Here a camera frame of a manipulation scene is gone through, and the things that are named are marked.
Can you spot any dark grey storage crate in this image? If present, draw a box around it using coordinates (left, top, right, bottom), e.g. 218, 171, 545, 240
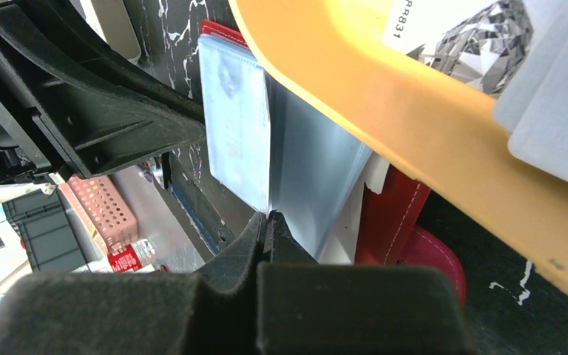
3, 191, 88, 272

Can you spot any red labelled plastic bottle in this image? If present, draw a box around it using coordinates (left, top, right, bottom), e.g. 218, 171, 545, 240
73, 239, 156, 273

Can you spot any pink perforated basket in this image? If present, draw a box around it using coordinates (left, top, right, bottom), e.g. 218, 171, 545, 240
58, 176, 138, 255

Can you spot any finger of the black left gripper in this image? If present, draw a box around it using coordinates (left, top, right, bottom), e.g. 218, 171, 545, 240
18, 1, 204, 123

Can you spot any stack of silver cards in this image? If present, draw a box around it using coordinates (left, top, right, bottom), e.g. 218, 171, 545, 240
493, 1, 568, 182

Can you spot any red card holder wallet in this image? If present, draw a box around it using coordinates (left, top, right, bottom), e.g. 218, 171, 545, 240
198, 20, 467, 300

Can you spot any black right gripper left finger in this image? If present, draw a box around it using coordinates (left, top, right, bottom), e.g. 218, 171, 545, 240
0, 213, 267, 354

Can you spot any orange card tray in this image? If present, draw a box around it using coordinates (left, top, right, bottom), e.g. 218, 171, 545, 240
230, 1, 568, 295

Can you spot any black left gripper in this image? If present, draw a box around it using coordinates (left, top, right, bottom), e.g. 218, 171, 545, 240
0, 4, 205, 185

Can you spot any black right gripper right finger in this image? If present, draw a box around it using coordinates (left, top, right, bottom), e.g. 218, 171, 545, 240
257, 212, 477, 354

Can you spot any silver VIP card in tray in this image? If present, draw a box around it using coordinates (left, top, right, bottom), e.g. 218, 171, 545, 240
382, 0, 534, 98

